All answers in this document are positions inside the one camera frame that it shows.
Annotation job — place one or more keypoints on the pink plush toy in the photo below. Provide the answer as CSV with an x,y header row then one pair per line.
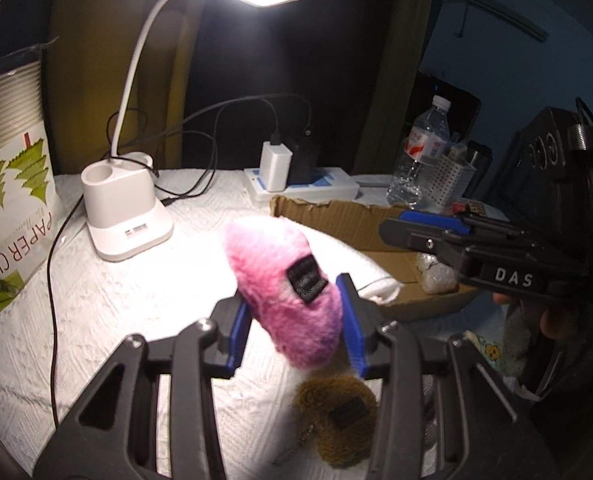
x,y
276,280

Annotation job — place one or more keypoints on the paper cup package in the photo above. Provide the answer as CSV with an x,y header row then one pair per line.
x,y
11,185

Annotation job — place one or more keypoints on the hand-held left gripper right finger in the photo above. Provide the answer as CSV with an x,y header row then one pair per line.
x,y
352,330

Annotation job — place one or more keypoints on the clear water bottle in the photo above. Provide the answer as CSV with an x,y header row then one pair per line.
x,y
419,160

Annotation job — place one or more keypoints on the white power strip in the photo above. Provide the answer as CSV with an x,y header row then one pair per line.
x,y
316,187

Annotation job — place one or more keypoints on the brown plush toy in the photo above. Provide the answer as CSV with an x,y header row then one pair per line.
x,y
344,412

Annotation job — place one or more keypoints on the yellow curtain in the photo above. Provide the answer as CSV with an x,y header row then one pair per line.
x,y
391,60

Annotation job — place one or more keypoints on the person's right hand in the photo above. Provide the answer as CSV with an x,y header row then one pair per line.
x,y
553,320

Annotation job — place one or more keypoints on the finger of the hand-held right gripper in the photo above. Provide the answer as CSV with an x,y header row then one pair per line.
x,y
416,240
429,221

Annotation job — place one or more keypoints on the white desk lamp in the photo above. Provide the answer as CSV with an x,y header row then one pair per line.
x,y
126,200

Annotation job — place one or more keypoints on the white towel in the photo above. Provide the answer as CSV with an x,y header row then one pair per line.
x,y
364,265

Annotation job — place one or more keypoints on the white charger plug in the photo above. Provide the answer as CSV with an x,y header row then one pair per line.
x,y
275,164

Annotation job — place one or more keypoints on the cardboard box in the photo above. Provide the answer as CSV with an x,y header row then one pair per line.
x,y
366,225

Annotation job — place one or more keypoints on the white perforated metal holder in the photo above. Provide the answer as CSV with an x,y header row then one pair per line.
x,y
449,177

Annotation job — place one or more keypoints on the cartoon printed cloth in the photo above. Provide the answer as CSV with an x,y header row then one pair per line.
x,y
486,350

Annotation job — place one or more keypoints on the black power adapter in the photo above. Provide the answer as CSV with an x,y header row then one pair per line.
x,y
304,162

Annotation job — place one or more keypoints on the wall air conditioner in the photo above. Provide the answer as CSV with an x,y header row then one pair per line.
x,y
506,12

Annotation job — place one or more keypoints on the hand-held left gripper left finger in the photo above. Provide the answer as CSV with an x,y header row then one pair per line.
x,y
237,330

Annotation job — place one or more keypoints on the white plastic bag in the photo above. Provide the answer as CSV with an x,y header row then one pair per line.
x,y
439,275

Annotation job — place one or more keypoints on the white textured table cover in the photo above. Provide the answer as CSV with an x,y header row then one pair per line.
x,y
126,300

